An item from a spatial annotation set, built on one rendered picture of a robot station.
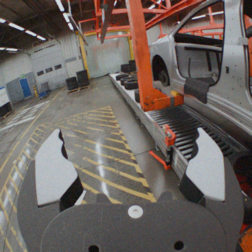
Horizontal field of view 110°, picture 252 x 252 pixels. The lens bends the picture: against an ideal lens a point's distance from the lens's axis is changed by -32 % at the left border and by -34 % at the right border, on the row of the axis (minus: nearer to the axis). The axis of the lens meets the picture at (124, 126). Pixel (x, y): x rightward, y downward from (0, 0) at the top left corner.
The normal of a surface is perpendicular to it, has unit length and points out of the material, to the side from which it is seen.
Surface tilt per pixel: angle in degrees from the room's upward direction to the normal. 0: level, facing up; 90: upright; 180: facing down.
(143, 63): 90
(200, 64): 87
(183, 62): 87
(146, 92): 90
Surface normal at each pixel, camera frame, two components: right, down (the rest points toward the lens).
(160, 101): 0.18, 0.46
